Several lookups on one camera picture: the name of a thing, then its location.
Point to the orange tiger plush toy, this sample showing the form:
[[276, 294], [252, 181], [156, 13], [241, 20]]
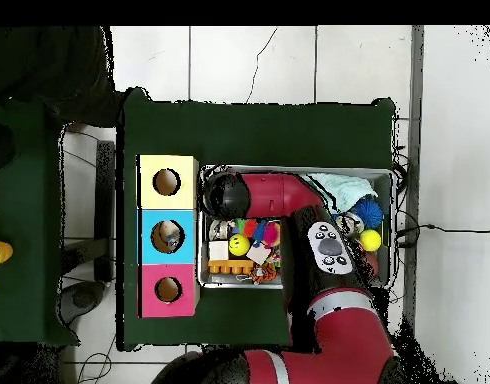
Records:
[[265, 273]]

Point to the yellow smiley face ball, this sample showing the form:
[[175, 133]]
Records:
[[239, 244]]

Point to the person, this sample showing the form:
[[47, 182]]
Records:
[[49, 72]]

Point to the yellow cup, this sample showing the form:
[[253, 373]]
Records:
[[5, 251]]

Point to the wooden box with three holes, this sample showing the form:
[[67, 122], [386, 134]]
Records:
[[149, 200]]

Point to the gray round base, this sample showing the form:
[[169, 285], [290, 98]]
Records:
[[83, 298]]

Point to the plain yellow ball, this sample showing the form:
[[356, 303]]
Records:
[[370, 240]]

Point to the black flat panel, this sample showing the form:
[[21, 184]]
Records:
[[105, 200]]

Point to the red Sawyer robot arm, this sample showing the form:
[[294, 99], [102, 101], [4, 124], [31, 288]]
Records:
[[341, 340]]

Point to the blue spiky ball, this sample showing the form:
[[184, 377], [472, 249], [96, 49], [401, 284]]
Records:
[[369, 212]]

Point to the mint green cloth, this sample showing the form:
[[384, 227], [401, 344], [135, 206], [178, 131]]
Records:
[[349, 186]]

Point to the silver mesh bin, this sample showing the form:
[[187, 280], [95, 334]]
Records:
[[229, 282]]

